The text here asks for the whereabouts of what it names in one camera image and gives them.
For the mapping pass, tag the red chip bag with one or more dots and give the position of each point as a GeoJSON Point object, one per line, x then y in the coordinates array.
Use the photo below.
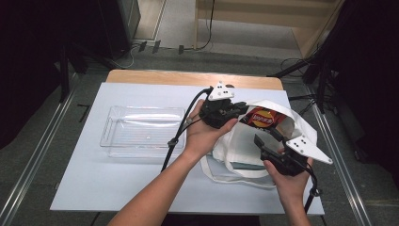
{"type": "Point", "coordinates": [262, 118]}

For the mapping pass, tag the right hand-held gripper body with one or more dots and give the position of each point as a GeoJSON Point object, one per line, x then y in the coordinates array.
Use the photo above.
{"type": "Point", "coordinates": [291, 161]}

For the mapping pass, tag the white tote bag coloured shapes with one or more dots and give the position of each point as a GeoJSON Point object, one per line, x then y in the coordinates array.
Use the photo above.
{"type": "Point", "coordinates": [241, 142]}

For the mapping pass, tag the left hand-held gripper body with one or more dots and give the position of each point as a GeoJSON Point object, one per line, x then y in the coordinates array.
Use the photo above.
{"type": "Point", "coordinates": [218, 111]}

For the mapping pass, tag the person's left hand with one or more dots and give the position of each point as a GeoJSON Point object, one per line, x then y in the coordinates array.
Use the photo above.
{"type": "Point", "coordinates": [202, 135]}

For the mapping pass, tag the white table sheet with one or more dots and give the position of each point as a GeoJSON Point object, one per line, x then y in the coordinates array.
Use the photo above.
{"type": "Point", "coordinates": [125, 188]}

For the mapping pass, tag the aluminium floor rail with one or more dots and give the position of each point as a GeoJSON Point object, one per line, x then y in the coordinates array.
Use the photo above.
{"type": "Point", "coordinates": [31, 160]}
{"type": "Point", "coordinates": [342, 166]}

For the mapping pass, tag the person's right hand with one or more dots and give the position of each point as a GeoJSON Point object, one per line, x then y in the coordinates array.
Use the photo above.
{"type": "Point", "coordinates": [290, 186]}

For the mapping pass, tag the black curtain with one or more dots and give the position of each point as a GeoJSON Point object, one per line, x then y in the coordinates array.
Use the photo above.
{"type": "Point", "coordinates": [370, 78]}
{"type": "Point", "coordinates": [25, 62]}

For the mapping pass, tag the black cabinet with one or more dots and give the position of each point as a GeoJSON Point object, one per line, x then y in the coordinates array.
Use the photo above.
{"type": "Point", "coordinates": [117, 28]}

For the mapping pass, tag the black tripod stand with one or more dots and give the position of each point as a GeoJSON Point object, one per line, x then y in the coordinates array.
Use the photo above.
{"type": "Point", "coordinates": [321, 84]}

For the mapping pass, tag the clear plastic tray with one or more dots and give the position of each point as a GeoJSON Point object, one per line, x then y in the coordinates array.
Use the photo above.
{"type": "Point", "coordinates": [142, 132]}

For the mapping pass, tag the light wooden frame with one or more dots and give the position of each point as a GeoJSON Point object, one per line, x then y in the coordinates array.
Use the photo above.
{"type": "Point", "coordinates": [251, 14]}

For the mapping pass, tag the black metal stand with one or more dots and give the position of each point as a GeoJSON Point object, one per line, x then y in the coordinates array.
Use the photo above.
{"type": "Point", "coordinates": [64, 75]}

